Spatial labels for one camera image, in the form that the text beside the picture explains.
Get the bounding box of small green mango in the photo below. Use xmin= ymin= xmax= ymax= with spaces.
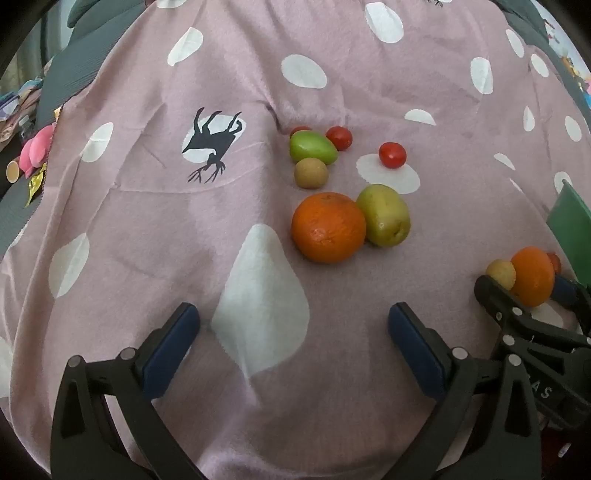
xmin=289 ymin=130 xmax=339 ymax=166

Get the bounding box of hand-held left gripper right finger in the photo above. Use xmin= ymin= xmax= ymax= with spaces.
xmin=388 ymin=302 xmax=543 ymax=480

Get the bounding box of large orange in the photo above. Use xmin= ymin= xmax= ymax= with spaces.
xmin=291 ymin=191 xmax=368 ymax=265

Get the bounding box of yellow wrapper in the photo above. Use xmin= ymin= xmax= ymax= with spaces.
xmin=24 ymin=162 xmax=48 ymax=206

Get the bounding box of colourful printed cloth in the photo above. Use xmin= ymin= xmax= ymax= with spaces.
xmin=0 ymin=78 xmax=44 ymax=151

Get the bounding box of small orange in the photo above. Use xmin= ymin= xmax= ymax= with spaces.
xmin=510 ymin=246 xmax=556 ymax=308

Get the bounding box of green plastic bowl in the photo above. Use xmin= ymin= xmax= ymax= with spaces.
xmin=546 ymin=179 xmax=591 ymax=287

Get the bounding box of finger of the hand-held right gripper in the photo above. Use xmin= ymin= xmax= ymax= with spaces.
xmin=551 ymin=276 xmax=591 ymax=335
xmin=475 ymin=274 xmax=591 ymax=365

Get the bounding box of colourful plush toy pile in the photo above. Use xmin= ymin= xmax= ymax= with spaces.
xmin=545 ymin=14 xmax=591 ymax=109

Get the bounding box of small yellow round fruit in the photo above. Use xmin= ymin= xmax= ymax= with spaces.
xmin=485 ymin=259 xmax=517 ymax=291

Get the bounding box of small brown round fruit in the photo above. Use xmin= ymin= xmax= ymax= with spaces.
xmin=294 ymin=157 xmax=329 ymax=190

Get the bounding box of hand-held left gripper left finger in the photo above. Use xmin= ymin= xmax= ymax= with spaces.
xmin=50 ymin=302 xmax=218 ymax=480

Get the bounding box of pink polka-dot blanket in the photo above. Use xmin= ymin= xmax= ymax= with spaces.
xmin=0 ymin=0 xmax=585 ymax=480

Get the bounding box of pink plush toy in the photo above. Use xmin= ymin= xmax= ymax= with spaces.
xmin=19 ymin=124 xmax=55 ymax=178

